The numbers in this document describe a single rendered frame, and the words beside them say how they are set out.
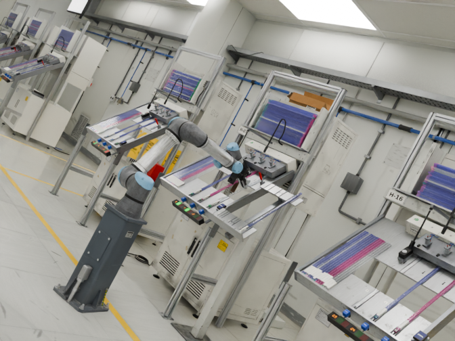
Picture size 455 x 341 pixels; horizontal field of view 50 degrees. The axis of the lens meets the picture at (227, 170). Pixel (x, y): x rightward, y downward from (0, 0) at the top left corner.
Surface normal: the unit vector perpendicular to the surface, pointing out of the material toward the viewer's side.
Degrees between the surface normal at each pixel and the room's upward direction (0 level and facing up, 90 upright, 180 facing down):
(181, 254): 90
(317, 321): 90
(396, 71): 90
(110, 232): 90
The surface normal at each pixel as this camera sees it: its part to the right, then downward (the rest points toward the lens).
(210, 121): 0.59, 0.32
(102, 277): 0.77, 0.42
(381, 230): -0.12, -0.87
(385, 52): -0.66, -0.34
